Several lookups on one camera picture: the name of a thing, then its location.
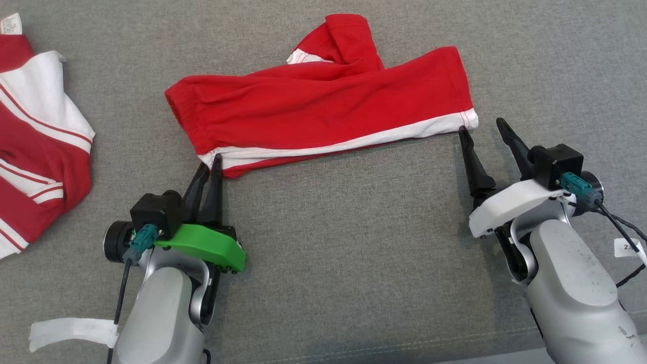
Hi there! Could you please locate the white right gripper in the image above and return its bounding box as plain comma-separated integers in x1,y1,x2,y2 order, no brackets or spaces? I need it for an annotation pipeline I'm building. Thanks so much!
458,117,569,238

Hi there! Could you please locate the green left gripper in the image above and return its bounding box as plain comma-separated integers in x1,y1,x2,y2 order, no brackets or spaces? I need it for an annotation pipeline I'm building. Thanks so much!
154,154,247,274

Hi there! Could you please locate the red shorts white hem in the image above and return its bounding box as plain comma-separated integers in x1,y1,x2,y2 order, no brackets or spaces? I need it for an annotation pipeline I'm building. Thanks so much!
164,14,480,179

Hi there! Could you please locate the red white basketball jersey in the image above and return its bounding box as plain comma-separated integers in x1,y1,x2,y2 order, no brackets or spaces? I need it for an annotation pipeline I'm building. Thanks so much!
0,13,97,261

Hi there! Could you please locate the grey fabric sofa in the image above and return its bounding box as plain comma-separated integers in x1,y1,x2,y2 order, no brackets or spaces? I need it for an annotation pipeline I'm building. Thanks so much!
0,0,647,364

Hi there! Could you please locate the white printed cable tag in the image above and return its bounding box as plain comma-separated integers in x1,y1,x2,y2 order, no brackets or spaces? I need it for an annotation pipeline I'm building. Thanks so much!
614,238,647,266

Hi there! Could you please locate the white tape cable label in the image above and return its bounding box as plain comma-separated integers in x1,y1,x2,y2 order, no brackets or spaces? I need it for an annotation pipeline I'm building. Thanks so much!
29,317,120,353

